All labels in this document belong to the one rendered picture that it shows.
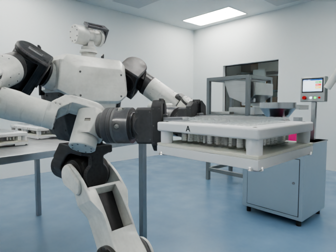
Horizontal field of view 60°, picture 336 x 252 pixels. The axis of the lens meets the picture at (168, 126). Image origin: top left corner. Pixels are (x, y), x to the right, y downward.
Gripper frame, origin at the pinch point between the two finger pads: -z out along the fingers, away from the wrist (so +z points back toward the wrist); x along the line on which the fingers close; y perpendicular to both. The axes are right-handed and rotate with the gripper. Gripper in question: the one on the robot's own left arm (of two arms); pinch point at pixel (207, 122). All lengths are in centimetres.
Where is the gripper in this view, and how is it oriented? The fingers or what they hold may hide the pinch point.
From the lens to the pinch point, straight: 77.6
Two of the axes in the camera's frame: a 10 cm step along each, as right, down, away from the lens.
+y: -8.0, 0.5, -5.9
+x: 0.2, 10.0, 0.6
